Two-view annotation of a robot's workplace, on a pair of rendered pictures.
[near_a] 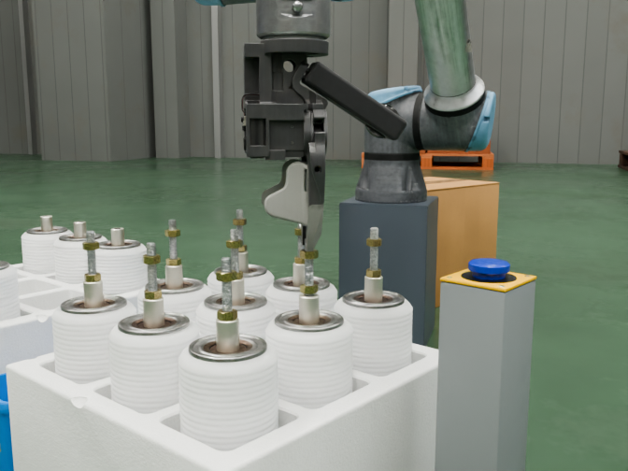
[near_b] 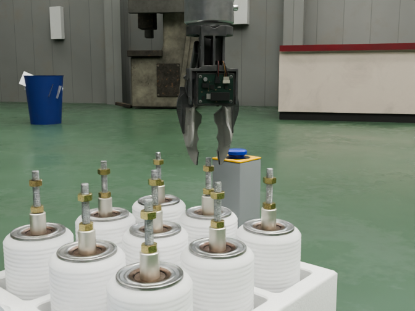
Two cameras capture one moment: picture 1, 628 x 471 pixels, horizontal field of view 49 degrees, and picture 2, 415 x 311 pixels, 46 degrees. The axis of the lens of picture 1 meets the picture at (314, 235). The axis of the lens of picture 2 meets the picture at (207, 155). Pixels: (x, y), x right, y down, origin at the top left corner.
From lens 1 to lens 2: 1.06 m
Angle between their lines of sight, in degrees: 88
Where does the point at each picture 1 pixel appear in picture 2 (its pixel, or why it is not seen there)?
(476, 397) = (253, 214)
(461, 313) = (247, 176)
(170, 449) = (314, 287)
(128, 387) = (251, 293)
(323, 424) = not seen: hidden behind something
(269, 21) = (230, 13)
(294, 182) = (227, 120)
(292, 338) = (234, 219)
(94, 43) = not seen: outside the picture
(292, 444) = not seen: hidden behind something
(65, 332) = (187, 300)
